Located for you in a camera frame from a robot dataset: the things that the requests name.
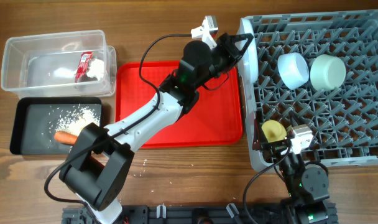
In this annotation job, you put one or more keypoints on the grey dishwasher rack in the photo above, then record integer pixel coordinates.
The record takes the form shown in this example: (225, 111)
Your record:
(344, 120)

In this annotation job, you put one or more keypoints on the black waste tray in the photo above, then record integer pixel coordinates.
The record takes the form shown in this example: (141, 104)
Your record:
(29, 113)

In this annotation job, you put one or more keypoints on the yellow cup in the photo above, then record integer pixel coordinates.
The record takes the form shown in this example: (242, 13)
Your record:
(274, 131)

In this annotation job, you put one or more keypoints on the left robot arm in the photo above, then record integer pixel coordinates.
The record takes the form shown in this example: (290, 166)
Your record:
(98, 164)

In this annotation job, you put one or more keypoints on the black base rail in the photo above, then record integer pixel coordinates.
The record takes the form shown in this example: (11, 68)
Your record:
(261, 213)

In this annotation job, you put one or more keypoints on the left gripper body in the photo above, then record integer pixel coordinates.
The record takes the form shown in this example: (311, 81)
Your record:
(224, 56)

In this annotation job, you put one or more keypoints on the light blue plate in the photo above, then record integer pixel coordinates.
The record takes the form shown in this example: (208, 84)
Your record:
(248, 65)

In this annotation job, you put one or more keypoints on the clear plastic bin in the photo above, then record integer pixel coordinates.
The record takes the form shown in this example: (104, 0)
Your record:
(45, 65)

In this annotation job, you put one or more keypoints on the spilled rice pile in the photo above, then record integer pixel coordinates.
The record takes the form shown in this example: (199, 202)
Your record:
(70, 118)

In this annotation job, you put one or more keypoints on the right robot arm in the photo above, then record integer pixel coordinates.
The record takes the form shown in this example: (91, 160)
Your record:
(306, 182)

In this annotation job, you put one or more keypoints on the red snack wrapper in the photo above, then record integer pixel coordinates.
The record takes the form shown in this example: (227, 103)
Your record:
(83, 65)

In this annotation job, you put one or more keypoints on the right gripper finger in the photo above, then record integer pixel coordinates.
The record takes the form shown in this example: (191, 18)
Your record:
(259, 137)
(294, 120)

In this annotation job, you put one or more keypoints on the mint green bowl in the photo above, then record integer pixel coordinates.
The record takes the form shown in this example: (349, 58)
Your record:
(327, 73)

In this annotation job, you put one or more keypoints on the white tissue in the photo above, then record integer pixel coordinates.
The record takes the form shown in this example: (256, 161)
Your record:
(95, 69)

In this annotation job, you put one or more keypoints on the red serving tray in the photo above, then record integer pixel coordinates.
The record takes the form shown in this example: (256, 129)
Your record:
(214, 120)

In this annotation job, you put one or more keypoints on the orange carrot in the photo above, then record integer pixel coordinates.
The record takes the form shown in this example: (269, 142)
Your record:
(65, 137)

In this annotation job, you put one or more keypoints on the light blue small bowl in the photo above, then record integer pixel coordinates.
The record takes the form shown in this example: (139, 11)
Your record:
(293, 70)

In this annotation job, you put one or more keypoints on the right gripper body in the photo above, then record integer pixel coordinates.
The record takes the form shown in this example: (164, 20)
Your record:
(275, 146)

